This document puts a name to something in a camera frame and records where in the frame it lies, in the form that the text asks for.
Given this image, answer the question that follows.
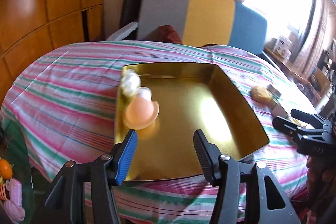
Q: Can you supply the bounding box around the gold tin box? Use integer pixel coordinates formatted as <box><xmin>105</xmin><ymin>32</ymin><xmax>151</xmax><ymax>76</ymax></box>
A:
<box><xmin>122</xmin><ymin>63</ymin><xmax>269</xmax><ymax>181</ymax></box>

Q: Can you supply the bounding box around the wooden side desk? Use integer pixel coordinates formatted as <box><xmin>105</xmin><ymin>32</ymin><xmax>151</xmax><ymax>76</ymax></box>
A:
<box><xmin>264</xmin><ymin>47</ymin><xmax>331</xmax><ymax>112</ymax></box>

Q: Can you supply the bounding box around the blue white small carton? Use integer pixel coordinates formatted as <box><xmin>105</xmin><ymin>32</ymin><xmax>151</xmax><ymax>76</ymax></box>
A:
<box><xmin>266</xmin><ymin>84</ymin><xmax>282</xmax><ymax>98</ymax></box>

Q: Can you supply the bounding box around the white plastic ball in box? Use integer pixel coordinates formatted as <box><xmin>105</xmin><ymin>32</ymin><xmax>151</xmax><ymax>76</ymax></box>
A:
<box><xmin>120</xmin><ymin>69</ymin><xmax>141</xmax><ymax>97</ymax></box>

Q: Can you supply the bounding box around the striped pink green tablecloth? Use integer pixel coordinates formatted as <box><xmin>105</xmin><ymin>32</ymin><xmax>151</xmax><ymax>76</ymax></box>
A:
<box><xmin>1</xmin><ymin>41</ymin><xmax>315</xmax><ymax>223</ymax></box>

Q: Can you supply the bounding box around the white box on desk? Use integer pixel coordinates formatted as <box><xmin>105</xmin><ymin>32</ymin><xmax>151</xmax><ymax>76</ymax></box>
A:
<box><xmin>273</xmin><ymin>36</ymin><xmax>292</xmax><ymax>58</ymax></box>

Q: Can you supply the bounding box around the orange fruit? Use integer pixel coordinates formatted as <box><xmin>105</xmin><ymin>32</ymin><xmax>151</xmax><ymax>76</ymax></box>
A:
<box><xmin>0</xmin><ymin>158</ymin><xmax>13</xmax><ymax>180</ymax></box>

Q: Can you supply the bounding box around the dark red cushion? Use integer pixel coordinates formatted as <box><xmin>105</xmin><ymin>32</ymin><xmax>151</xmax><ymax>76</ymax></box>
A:
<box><xmin>146</xmin><ymin>25</ymin><xmax>183</xmax><ymax>44</ymax></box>

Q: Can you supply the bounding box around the grey yellow blue chair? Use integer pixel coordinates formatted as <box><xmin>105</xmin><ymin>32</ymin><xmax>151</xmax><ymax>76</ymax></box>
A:
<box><xmin>108</xmin><ymin>0</ymin><xmax>274</xmax><ymax>65</ymax></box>

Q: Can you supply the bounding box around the wooden wardrobe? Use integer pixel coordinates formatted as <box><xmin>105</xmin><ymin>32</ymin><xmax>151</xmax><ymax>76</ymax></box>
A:
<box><xmin>1</xmin><ymin>0</ymin><xmax>104</xmax><ymax>97</ymax></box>

